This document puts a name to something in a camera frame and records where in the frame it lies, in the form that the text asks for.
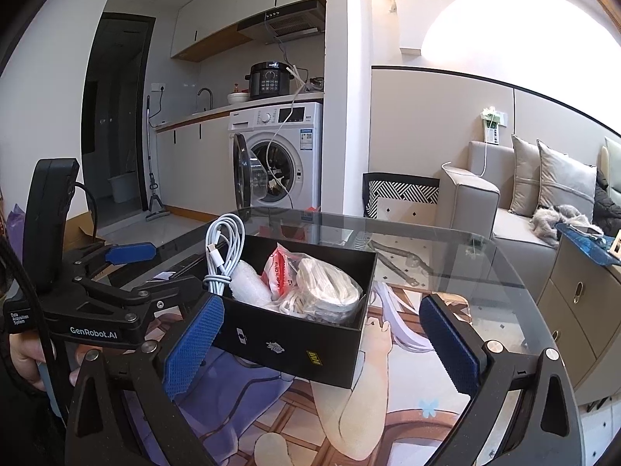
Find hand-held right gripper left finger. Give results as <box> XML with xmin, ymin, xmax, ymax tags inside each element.
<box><xmin>65</xmin><ymin>294</ymin><xmax>226</xmax><ymax>466</ymax></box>

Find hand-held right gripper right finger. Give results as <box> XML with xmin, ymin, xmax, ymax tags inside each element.
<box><xmin>418</xmin><ymin>294</ymin><xmax>583</xmax><ymax>466</ymax></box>

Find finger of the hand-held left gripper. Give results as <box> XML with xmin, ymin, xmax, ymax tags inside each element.
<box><xmin>73</xmin><ymin>274</ymin><xmax>205</xmax><ymax>321</ymax></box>
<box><xmin>73</xmin><ymin>242</ymin><xmax>158</xmax><ymax>280</ymax></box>

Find white cable bundle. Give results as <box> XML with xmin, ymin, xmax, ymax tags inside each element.
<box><xmin>203</xmin><ymin>212</ymin><xmax>246</xmax><ymax>297</ymax></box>

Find white foam wrap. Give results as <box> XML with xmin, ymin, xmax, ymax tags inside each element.
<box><xmin>230</xmin><ymin>259</ymin><xmax>272</xmax><ymax>306</ymax></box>

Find black cardboard box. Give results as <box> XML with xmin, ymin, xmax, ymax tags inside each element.
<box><xmin>208</xmin><ymin>233</ymin><xmax>378</xmax><ymax>389</ymax></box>

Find red white plastic bag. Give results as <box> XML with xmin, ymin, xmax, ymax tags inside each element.
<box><xmin>261</xmin><ymin>243</ymin><xmax>311</xmax><ymax>302</ymax></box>

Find person's left forearm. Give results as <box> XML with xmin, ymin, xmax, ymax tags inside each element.
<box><xmin>0</xmin><ymin>349</ymin><xmax>69</xmax><ymax>466</ymax></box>

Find person's left hand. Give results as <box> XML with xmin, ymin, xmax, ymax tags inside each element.
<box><xmin>7</xmin><ymin>332</ymin><xmax>95</xmax><ymax>396</ymax></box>

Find purple plastic bag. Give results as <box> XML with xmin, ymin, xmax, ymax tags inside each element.
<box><xmin>5</xmin><ymin>204</ymin><xmax>25</xmax><ymax>238</ymax></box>

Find brown cardboard box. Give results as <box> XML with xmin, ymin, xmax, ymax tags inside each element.
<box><xmin>63</xmin><ymin>211</ymin><xmax>108</xmax><ymax>248</ymax></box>

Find flat mop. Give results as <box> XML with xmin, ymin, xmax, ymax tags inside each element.
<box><xmin>144</xmin><ymin>94</ymin><xmax>172</xmax><ymax>221</ymax></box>

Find white bucket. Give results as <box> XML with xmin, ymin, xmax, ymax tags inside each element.
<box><xmin>108</xmin><ymin>172</ymin><xmax>139</xmax><ymax>203</ymax></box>

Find printed table mat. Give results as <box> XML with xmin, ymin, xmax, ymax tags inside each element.
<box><xmin>121</xmin><ymin>252</ymin><xmax>529</xmax><ymax>466</ymax></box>

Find white base cabinets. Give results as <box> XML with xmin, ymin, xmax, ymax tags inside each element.
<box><xmin>155</xmin><ymin>116</ymin><xmax>234</xmax><ymax>214</ymax></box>

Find beige side cabinet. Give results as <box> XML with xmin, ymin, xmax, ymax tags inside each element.
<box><xmin>534</xmin><ymin>233</ymin><xmax>621</xmax><ymax>413</ymax></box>

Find beige sofa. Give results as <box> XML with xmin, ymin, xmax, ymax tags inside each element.
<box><xmin>439</xmin><ymin>138</ymin><xmax>621</xmax><ymax>277</ymax></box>

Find grey fluffy cloth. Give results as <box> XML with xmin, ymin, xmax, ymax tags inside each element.
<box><xmin>529</xmin><ymin>204</ymin><xmax>590</xmax><ymax>248</ymax></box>

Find black white patterned chair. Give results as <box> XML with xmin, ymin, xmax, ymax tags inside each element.
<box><xmin>361</xmin><ymin>172</ymin><xmax>441</xmax><ymax>226</ymax></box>

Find grey cushion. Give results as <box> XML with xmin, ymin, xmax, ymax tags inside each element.
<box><xmin>534</xmin><ymin>140</ymin><xmax>598</xmax><ymax>226</ymax></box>
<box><xmin>507</xmin><ymin>133</ymin><xmax>544</xmax><ymax>219</ymax></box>

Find white washing machine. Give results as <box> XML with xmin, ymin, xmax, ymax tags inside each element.
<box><xmin>227</xmin><ymin>102</ymin><xmax>325</xmax><ymax>214</ymax></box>

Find black jacket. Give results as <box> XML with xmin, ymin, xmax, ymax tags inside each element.
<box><xmin>592</xmin><ymin>167</ymin><xmax>621</xmax><ymax>234</ymax></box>

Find black pressure cooker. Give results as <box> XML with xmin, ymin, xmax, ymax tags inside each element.
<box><xmin>248</xmin><ymin>61</ymin><xmax>294</xmax><ymax>100</ymax></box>

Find pale green cushion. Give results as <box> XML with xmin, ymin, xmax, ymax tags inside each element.
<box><xmin>602</xmin><ymin>136</ymin><xmax>621</xmax><ymax>176</ymax></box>

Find steel range hood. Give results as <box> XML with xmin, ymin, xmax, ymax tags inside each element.
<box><xmin>237</xmin><ymin>0</ymin><xmax>327</xmax><ymax>44</ymax></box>

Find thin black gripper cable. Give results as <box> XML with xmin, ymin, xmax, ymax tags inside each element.
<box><xmin>73</xmin><ymin>182</ymin><xmax>100</xmax><ymax>248</ymax></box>

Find white appliance cable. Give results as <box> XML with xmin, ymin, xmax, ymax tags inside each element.
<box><xmin>264</xmin><ymin>65</ymin><xmax>309</xmax><ymax>209</ymax></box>

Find white wall cabinets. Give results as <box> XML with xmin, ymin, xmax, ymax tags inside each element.
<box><xmin>170</xmin><ymin>0</ymin><xmax>327</xmax><ymax>61</ymax></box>

